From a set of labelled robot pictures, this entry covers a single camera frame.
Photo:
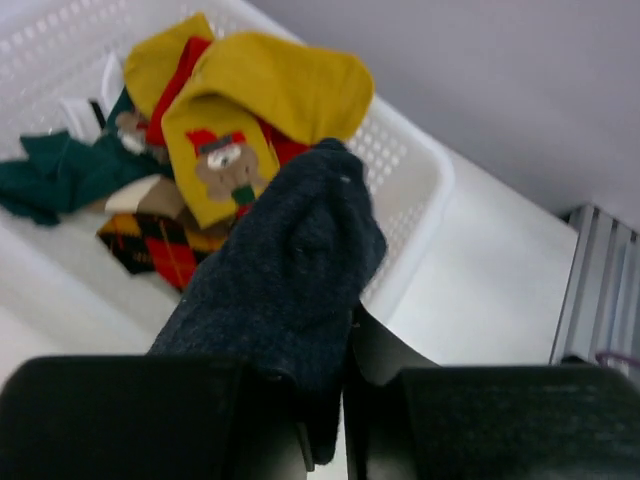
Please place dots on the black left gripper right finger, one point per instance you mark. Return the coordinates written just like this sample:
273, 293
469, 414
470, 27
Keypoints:
408, 418

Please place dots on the large mustard yellow sock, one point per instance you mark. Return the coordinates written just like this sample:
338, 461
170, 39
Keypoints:
221, 157

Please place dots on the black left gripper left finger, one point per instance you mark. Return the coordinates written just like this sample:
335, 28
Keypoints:
148, 417

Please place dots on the aluminium mounting rail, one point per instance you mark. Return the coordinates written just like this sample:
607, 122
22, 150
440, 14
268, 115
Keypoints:
599, 320

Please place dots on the thin mustard yellow sock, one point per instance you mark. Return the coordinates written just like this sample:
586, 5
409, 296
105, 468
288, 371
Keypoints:
151, 63

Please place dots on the dark green sock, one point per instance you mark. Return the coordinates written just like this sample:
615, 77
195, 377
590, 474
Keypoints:
61, 175

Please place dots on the orange black argyle sock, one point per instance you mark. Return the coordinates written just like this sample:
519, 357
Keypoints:
146, 243

